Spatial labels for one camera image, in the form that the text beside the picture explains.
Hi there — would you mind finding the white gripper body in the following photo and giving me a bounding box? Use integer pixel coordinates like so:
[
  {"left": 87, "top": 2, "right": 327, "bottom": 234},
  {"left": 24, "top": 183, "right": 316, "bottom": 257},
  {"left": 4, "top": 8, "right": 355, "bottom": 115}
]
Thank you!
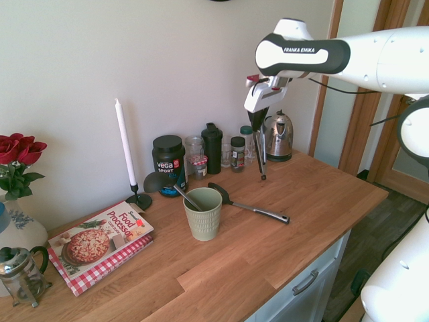
[{"left": 243, "top": 75, "right": 291, "bottom": 114}]

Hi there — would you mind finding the green ribbed ceramic utensil holder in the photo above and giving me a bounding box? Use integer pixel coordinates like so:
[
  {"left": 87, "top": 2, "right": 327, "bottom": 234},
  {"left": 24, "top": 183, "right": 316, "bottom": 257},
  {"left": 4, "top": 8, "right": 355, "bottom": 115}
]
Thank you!
[{"left": 182, "top": 186, "right": 224, "bottom": 242}]

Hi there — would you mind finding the black candlestick holder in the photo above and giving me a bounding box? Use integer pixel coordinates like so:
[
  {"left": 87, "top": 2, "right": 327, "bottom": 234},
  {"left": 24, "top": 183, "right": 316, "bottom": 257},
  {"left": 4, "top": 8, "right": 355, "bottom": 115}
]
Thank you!
[{"left": 125, "top": 182, "right": 153, "bottom": 211}]

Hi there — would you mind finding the plastic bottle with green lid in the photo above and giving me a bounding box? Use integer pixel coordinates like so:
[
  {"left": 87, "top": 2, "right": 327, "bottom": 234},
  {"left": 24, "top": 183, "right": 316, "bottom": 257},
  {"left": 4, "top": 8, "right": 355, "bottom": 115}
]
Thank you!
[{"left": 239, "top": 125, "right": 256, "bottom": 166}]

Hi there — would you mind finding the stainless steel electric kettle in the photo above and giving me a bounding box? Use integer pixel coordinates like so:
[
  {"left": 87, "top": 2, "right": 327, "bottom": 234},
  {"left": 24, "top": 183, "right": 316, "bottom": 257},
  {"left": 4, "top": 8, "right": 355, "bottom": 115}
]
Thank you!
[{"left": 263, "top": 109, "right": 296, "bottom": 163}]

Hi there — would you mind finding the spice jar with black lid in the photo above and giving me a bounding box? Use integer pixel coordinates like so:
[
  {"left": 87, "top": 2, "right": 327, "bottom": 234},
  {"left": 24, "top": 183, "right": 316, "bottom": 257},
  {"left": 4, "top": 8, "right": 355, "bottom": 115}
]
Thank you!
[{"left": 230, "top": 136, "right": 247, "bottom": 174}]

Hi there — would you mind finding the small clear glass jar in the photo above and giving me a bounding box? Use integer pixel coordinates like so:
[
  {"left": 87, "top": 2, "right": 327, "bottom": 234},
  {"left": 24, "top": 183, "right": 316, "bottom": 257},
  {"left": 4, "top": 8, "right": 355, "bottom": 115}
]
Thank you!
[{"left": 221, "top": 135, "right": 233, "bottom": 168}]

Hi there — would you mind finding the black shaker bottle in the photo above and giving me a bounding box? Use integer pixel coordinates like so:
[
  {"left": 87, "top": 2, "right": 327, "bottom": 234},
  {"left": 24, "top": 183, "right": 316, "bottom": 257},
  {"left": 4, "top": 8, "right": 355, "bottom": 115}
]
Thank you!
[{"left": 201, "top": 122, "right": 224, "bottom": 175}]

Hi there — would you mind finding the empty clear glass jar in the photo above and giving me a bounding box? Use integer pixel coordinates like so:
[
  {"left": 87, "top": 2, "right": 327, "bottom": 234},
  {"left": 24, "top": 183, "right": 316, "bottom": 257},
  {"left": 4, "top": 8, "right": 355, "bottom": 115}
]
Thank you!
[{"left": 184, "top": 135, "right": 206, "bottom": 176}]

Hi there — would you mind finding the jar with red checkered lid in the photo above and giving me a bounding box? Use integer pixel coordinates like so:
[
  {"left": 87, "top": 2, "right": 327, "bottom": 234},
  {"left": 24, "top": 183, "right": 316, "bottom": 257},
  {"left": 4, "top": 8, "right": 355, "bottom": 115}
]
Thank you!
[{"left": 190, "top": 155, "right": 209, "bottom": 181}]

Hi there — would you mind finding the black Vega Sport protein tub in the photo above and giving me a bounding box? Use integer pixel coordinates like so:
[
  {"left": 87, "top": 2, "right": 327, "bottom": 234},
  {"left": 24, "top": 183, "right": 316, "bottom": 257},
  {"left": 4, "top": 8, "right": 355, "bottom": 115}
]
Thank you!
[{"left": 151, "top": 134, "right": 190, "bottom": 198}]

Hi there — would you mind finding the wooden door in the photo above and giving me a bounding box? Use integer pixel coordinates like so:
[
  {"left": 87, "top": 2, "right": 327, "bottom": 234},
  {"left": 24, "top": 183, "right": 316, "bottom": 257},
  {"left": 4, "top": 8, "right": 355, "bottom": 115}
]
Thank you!
[{"left": 337, "top": 0, "right": 429, "bottom": 203}]

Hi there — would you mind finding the tall white candle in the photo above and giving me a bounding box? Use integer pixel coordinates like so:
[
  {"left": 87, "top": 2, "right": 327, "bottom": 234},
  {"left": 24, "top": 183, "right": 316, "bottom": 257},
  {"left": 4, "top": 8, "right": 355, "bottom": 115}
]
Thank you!
[{"left": 114, "top": 97, "right": 137, "bottom": 186}]

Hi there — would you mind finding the white kitchen cabinet drawer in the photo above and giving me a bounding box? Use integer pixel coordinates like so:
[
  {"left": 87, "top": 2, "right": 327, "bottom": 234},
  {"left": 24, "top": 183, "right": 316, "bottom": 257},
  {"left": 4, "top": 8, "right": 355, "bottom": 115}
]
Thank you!
[{"left": 246, "top": 230, "right": 353, "bottom": 322}]

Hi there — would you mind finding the Food Processor cookbook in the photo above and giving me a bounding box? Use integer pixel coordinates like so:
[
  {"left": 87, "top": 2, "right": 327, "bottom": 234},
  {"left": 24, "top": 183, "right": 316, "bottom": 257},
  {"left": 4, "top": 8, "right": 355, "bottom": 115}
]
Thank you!
[{"left": 47, "top": 201, "right": 156, "bottom": 282}]

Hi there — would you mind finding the red checkered book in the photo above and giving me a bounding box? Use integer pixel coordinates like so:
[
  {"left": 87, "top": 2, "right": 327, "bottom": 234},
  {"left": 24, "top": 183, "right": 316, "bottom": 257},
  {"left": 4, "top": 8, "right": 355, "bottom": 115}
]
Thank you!
[{"left": 46, "top": 234, "right": 154, "bottom": 297}]

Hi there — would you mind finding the red roses bouquet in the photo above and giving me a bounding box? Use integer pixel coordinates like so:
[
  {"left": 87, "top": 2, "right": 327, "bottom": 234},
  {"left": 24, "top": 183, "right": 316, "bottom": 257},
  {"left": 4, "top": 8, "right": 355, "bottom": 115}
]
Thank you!
[{"left": 0, "top": 133, "right": 48, "bottom": 202}]

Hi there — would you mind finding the white vase with blue flowers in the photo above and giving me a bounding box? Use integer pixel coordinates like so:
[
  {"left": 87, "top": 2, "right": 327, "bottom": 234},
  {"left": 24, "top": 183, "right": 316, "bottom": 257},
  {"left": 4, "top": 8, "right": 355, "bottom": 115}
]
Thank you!
[{"left": 0, "top": 193, "right": 48, "bottom": 251}]

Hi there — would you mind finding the glass french press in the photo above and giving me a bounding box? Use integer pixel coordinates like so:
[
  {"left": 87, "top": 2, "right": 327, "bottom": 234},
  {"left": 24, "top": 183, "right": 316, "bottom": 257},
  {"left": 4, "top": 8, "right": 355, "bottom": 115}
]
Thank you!
[{"left": 0, "top": 246, "right": 54, "bottom": 309}]

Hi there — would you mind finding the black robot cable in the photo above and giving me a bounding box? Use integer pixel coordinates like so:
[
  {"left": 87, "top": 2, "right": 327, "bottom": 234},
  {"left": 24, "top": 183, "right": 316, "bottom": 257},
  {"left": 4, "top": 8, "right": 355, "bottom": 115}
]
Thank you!
[{"left": 308, "top": 77, "right": 403, "bottom": 127}]

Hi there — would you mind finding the black slotted spatula steel handle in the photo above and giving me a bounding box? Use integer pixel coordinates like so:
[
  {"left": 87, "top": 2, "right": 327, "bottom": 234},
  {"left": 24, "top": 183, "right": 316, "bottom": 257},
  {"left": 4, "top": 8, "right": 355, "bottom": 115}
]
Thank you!
[{"left": 207, "top": 182, "right": 291, "bottom": 225}]

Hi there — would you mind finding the black ladle with steel handle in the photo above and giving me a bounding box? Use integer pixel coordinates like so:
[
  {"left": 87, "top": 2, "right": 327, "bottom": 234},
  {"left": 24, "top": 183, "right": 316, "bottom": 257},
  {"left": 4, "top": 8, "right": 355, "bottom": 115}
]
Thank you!
[{"left": 143, "top": 171, "right": 204, "bottom": 213}]

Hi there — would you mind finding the grey metal drawer handle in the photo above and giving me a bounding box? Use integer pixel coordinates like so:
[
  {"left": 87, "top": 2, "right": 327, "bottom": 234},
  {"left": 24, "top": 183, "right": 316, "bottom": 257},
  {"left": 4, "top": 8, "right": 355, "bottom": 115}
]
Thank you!
[{"left": 292, "top": 270, "right": 320, "bottom": 297}]

